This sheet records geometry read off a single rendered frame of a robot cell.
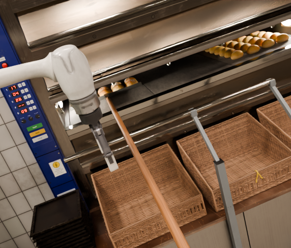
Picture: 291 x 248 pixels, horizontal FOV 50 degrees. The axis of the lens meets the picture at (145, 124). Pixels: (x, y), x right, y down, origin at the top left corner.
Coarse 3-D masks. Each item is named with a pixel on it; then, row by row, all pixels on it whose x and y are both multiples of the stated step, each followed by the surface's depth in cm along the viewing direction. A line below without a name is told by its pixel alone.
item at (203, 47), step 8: (288, 16) 186; (264, 24) 184; (272, 24) 185; (240, 32) 182; (248, 32) 183; (224, 40) 181; (200, 48) 179; (208, 48) 180; (176, 56) 177; (184, 56) 178; (152, 64) 175; (160, 64) 176; (128, 72) 174; (136, 72) 174; (112, 80) 172; (96, 88) 172; (64, 96) 169
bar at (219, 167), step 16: (272, 80) 171; (224, 96) 169; (192, 112) 165; (288, 112) 166; (144, 128) 162; (112, 144) 160; (208, 144) 160; (64, 160) 157; (224, 176) 157; (224, 192) 160; (224, 208) 169; (240, 240) 175
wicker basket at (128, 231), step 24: (168, 144) 208; (96, 192) 187; (120, 192) 205; (144, 192) 208; (168, 192) 204; (192, 192) 188; (120, 216) 197; (144, 216) 190; (192, 216) 175; (120, 240) 166; (144, 240) 171
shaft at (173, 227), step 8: (112, 104) 201; (112, 112) 191; (120, 120) 173; (120, 128) 164; (128, 136) 151; (128, 144) 145; (136, 152) 135; (136, 160) 130; (144, 168) 121; (144, 176) 118; (152, 184) 110; (152, 192) 107; (160, 192) 106; (160, 200) 101; (160, 208) 99; (168, 208) 98; (168, 216) 94; (168, 224) 91; (176, 224) 90; (176, 232) 87; (176, 240) 85; (184, 240) 84
